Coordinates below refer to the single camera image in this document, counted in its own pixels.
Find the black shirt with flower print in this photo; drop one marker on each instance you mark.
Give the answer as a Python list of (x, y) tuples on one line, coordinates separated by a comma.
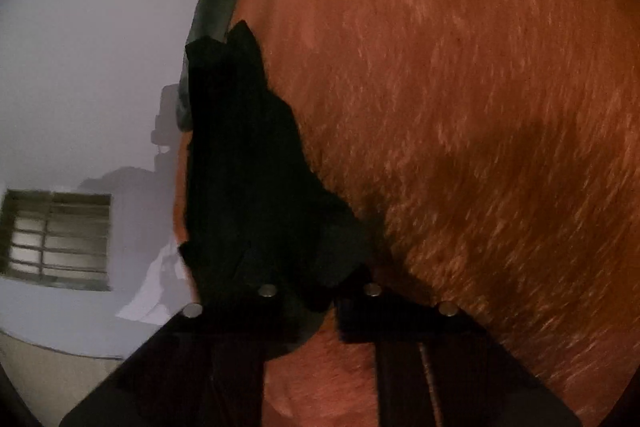
[(240, 167)]

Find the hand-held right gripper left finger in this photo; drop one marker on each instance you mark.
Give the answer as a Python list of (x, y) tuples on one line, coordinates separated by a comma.
[(210, 357)]

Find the orange blanket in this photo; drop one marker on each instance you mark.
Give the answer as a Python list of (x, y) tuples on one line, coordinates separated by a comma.
[(475, 107)]

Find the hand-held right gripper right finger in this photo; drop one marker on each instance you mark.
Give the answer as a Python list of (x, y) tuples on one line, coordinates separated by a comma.
[(430, 357)]

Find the barred window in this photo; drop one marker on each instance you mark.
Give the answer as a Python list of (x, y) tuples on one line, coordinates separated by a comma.
[(55, 239)]

